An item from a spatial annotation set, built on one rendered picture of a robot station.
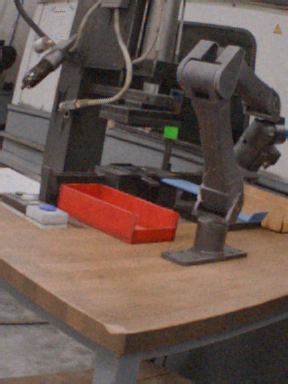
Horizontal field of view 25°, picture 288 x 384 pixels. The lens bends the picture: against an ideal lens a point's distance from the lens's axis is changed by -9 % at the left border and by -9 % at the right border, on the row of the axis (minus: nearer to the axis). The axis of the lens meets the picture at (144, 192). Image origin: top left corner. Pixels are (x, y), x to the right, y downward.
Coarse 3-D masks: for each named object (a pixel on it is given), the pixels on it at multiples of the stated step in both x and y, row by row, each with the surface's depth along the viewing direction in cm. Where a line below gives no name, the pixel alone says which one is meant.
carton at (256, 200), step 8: (248, 192) 191; (256, 192) 189; (264, 192) 187; (248, 200) 177; (256, 200) 175; (264, 200) 173; (272, 200) 184; (280, 200) 182; (248, 208) 177; (256, 208) 175; (264, 208) 173; (272, 208) 171; (280, 208) 168; (272, 216) 171; (280, 216) 168; (264, 224) 173; (272, 224) 171; (280, 224) 168; (280, 232) 168
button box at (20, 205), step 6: (6, 192) 149; (12, 192) 150; (6, 198) 147; (12, 198) 145; (18, 198) 145; (6, 204) 148; (12, 204) 145; (18, 204) 143; (24, 204) 142; (30, 204) 143; (36, 204) 144; (12, 210) 145; (18, 210) 143; (24, 210) 142; (24, 216) 142
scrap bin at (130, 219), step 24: (72, 192) 150; (96, 192) 161; (120, 192) 157; (72, 216) 150; (96, 216) 145; (120, 216) 139; (144, 216) 151; (168, 216) 146; (144, 240) 139; (168, 240) 144
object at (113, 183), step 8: (104, 184) 167; (112, 184) 165; (120, 184) 165; (128, 184) 166; (128, 192) 167; (136, 192) 169; (144, 192) 177; (152, 192) 175; (160, 192) 174; (168, 192) 176; (176, 192) 178; (152, 200) 175; (160, 200) 175; (168, 200) 177; (168, 208) 177
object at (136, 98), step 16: (144, 80) 168; (160, 80) 168; (112, 96) 174; (128, 96) 170; (144, 96) 166; (160, 96) 165; (112, 112) 165; (128, 112) 161; (144, 112) 164; (160, 112) 168; (112, 128) 169; (144, 128) 170
